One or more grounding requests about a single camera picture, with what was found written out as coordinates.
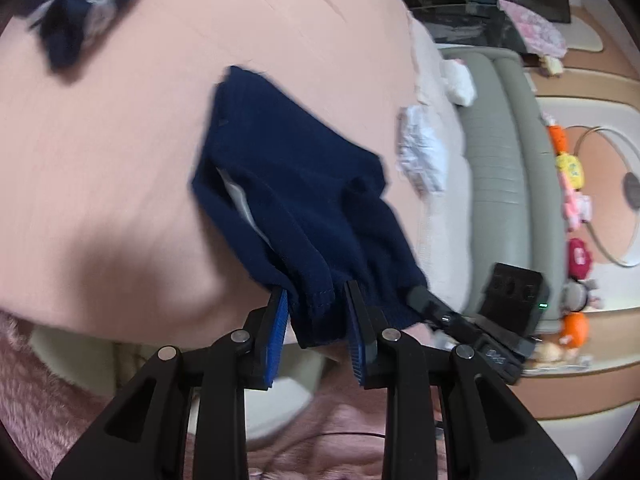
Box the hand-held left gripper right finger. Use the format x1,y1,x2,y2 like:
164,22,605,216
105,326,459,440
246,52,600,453
345,280,578,480

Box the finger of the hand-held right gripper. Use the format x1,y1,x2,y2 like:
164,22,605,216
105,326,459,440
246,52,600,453
407,285,483,346

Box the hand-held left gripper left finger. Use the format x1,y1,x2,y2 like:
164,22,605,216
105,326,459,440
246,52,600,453
50,287,290,480

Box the navy shorts with white stripes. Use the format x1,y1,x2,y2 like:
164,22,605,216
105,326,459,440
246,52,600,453
191,65,430,348

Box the folded white clothes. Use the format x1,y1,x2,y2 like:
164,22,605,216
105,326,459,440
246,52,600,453
396,105,449,197

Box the folded navy striped clothes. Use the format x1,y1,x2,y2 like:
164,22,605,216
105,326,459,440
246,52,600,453
22,0,153,72

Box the grey plush toy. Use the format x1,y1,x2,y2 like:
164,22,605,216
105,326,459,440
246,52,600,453
562,280,603,313

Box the orange plush toy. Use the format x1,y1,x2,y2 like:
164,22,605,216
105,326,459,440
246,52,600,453
547,125,571,156
559,312,592,348

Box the red plush toy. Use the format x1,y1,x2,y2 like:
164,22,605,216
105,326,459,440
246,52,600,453
567,237,595,278

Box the pink plush toy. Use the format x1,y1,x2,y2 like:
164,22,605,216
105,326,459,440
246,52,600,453
562,187,593,231

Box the grey sofa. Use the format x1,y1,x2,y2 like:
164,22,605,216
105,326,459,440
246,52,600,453
442,47,568,333

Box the yellow plush toy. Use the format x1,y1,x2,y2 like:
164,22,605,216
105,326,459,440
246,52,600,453
555,154,586,191

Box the pink fluffy fabric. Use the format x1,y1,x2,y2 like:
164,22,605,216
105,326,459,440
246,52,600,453
0,310,451,480

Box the bed with pink sheet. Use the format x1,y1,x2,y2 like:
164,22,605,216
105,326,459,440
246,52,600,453
0,0,451,441

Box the pink printed cloth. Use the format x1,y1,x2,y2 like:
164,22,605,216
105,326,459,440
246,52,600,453
499,0,568,58

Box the cream floor mat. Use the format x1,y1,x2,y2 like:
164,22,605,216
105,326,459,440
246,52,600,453
570,10,603,53

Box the dark glass cabinet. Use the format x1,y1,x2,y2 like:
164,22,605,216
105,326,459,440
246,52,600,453
380,0,572,55

